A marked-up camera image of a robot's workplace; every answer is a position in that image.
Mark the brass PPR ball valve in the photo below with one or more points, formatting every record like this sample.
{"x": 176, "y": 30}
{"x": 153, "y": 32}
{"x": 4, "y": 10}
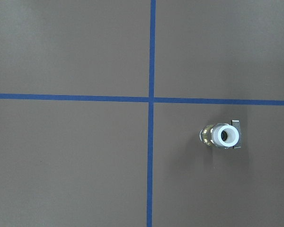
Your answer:
{"x": 222, "y": 135}

